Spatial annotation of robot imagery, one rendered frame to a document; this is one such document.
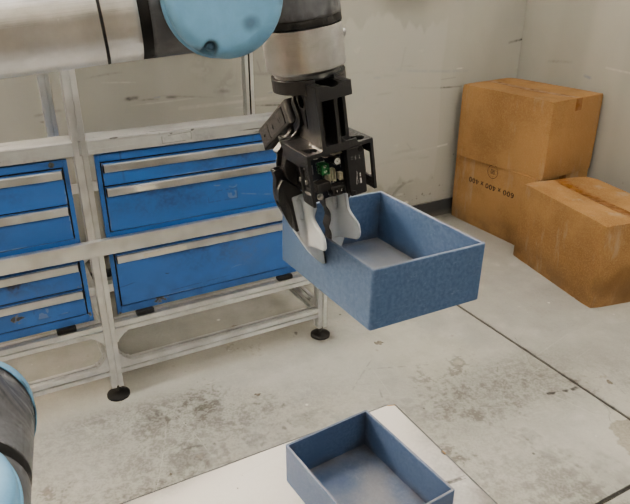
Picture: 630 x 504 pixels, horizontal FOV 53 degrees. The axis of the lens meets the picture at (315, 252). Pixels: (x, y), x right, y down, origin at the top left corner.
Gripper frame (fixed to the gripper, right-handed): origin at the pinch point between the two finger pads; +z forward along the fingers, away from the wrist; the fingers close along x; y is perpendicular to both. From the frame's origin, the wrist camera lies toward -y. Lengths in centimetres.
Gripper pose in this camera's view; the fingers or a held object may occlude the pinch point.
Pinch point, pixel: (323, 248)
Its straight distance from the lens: 70.6
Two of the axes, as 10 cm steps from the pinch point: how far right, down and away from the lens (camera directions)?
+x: 8.9, -3.1, 3.4
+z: 1.3, 8.7, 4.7
